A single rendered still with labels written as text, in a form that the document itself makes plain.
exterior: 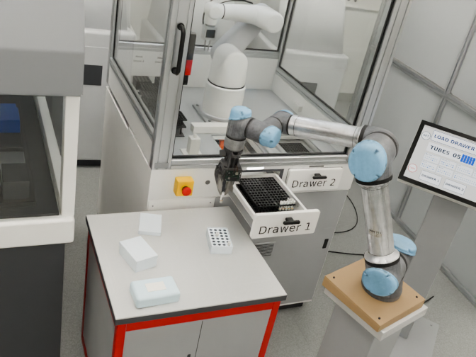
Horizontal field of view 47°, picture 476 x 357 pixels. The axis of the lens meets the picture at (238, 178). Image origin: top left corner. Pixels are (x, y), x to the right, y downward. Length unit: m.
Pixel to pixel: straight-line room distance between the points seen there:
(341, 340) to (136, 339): 0.80
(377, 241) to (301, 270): 1.14
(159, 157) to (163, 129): 0.13
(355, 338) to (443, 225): 0.87
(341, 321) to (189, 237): 0.67
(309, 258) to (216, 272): 0.96
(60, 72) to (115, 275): 0.72
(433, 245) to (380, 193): 1.14
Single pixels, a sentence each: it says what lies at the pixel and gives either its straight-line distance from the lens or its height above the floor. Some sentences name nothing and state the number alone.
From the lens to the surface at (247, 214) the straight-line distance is 2.20.
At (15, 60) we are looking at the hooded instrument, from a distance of 1.70.
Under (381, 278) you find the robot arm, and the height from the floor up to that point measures 0.99.
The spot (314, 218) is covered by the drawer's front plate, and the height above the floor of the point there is 0.89.
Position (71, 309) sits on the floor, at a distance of 2.95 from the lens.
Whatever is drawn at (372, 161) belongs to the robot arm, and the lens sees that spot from 1.70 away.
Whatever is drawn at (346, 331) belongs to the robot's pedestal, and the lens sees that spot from 2.21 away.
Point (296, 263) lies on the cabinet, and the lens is 2.88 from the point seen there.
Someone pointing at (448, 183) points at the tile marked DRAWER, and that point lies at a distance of 2.65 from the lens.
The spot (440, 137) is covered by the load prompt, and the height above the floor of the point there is 1.16.
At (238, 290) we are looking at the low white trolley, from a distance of 1.99.
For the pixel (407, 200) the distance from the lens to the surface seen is 4.20.
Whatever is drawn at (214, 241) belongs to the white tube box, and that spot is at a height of 0.79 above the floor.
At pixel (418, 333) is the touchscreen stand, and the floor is 0.04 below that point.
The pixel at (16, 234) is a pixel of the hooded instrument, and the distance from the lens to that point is 1.99.
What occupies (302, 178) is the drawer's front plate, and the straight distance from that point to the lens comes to 2.53.
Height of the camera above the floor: 2.04
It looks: 29 degrees down
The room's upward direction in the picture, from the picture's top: 12 degrees clockwise
